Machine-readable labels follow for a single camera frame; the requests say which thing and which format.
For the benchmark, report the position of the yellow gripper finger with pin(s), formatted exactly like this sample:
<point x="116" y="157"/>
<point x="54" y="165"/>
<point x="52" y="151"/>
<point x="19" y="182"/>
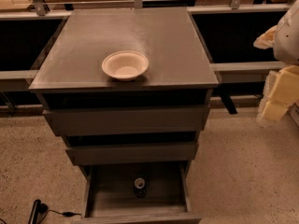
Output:
<point x="280" y="92"/>
<point x="266" y="40"/>

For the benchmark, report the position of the dark pepsi can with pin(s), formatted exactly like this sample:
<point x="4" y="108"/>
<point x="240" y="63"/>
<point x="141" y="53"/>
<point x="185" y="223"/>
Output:
<point x="140" y="187"/>

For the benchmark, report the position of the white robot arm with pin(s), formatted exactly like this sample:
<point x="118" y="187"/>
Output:
<point x="286" y="44"/>

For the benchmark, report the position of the middle grey drawer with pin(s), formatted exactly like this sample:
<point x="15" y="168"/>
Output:
<point x="133" y="153"/>

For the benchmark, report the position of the grey drawer cabinet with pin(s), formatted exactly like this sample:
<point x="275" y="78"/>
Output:
<point x="179" y="73"/>

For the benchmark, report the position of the bottom grey open drawer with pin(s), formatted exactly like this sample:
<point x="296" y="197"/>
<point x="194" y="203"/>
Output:
<point x="110" y="197"/>

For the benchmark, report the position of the top grey drawer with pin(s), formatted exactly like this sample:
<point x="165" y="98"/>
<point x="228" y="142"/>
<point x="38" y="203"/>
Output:
<point x="84" y="122"/>

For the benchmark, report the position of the white paper bowl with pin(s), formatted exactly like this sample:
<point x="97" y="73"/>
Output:
<point x="125" y="65"/>

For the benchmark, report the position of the black power adapter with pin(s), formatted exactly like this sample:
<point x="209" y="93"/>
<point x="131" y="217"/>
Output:
<point x="38" y="209"/>

